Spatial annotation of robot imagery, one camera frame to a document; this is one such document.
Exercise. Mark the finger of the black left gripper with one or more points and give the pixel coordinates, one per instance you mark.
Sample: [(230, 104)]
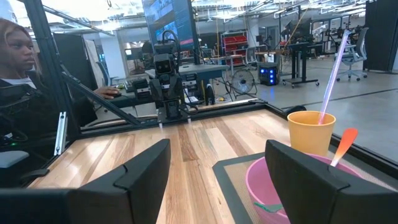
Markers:
[(176, 109), (168, 109)]

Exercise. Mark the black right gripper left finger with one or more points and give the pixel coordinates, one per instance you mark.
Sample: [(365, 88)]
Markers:
[(130, 193)]

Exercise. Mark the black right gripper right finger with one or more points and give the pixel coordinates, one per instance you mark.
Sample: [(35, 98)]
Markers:
[(311, 193)]

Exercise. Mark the pink plastic bowl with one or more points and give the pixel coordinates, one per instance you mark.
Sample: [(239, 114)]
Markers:
[(261, 186)]

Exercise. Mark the yellow plastic cup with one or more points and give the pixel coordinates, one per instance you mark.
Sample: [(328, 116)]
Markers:
[(308, 137)]

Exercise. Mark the pink translucent straw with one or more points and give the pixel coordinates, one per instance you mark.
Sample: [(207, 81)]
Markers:
[(334, 74)]

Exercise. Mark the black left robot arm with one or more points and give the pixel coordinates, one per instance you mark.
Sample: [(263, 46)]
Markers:
[(169, 43)]

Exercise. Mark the grey desk device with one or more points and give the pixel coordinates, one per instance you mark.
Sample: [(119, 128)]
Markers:
[(140, 88)]

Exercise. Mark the grey work table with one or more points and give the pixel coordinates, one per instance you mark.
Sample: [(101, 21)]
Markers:
[(202, 70)]

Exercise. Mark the black computer mouse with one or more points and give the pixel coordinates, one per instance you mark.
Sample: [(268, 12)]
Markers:
[(117, 95)]

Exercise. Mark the person's hand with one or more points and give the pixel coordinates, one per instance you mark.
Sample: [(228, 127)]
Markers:
[(105, 92)]

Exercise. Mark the black floor fan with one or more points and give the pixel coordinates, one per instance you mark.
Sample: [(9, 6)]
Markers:
[(243, 81)]

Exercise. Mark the translucent mat with dark border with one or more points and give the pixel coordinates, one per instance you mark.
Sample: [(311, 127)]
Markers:
[(230, 180)]

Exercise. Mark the shelf with red bins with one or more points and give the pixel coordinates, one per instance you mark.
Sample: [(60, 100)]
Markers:
[(236, 42)]

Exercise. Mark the computer tower with blue lights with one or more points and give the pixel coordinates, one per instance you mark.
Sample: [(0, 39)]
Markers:
[(269, 74)]

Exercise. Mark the black panel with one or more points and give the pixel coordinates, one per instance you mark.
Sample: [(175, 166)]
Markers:
[(71, 59)]

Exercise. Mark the black chair with grey armrest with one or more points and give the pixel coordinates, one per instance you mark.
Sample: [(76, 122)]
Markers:
[(12, 158)]

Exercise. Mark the black rolling stand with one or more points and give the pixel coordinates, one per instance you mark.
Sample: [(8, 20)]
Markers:
[(298, 49)]

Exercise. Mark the grey office chair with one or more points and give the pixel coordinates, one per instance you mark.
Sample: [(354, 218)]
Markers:
[(357, 49)]

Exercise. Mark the person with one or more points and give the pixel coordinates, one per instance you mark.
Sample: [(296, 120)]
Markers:
[(18, 53)]

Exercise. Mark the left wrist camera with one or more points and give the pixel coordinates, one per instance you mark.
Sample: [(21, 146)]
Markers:
[(163, 64)]

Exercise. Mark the black aluminium table frame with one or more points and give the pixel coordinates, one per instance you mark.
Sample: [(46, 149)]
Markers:
[(217, 110)]

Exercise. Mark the large wall screen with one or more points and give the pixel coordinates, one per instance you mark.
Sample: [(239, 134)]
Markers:
[(168, 18)]

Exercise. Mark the silver aluminium bracket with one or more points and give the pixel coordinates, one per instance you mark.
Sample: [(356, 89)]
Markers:
[(60, 133)]

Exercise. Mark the black partition wall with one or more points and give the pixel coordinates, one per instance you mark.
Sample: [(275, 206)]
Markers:
[(381, 34)]

